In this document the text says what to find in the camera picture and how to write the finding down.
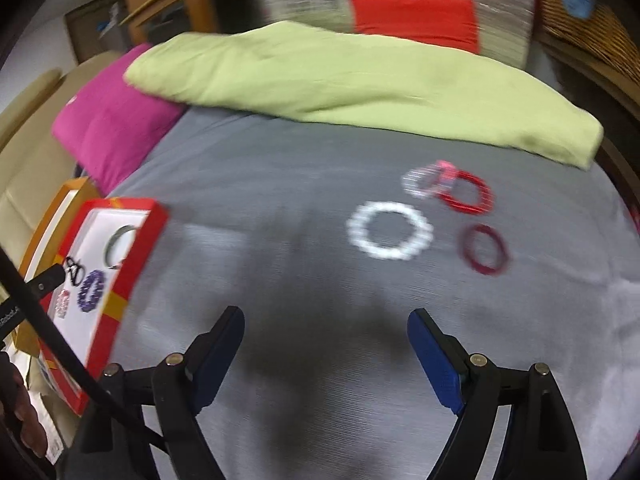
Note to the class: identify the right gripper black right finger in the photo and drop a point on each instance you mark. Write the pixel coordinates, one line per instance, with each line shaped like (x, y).
(540, 442)

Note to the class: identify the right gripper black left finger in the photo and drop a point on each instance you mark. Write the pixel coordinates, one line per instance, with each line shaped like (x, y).
(179, 388)

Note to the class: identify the orange jewelry box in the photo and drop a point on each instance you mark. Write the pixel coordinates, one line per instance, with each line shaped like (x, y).
(42, 250)

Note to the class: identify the person's left hand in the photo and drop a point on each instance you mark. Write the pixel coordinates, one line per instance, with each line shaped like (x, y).
(24, 418)

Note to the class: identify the red box lid tray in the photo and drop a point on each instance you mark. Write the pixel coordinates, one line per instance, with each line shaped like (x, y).
(103, 255)

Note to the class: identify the beige leather sofa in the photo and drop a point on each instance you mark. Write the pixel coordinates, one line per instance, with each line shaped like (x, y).
(34, 165)

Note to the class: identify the magenta square pillow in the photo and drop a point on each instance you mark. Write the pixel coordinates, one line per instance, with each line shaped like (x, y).
(109, 127)

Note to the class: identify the grey bed blanket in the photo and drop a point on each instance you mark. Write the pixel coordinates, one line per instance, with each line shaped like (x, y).
(327, 237)

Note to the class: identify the dark red flat bangle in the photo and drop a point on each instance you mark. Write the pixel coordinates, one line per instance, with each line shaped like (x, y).
(484, 250)

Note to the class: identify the light green bolster pillow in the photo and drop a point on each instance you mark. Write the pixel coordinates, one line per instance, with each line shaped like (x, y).
(310, 74)

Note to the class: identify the wooden cabinet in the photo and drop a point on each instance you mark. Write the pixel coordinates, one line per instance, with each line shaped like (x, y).
(95, 26)

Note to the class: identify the wicker basket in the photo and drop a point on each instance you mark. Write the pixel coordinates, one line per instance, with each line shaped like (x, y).
(593, 27)

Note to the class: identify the red small cushion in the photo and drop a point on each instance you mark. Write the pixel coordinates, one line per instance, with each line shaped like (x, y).
(443, 23)

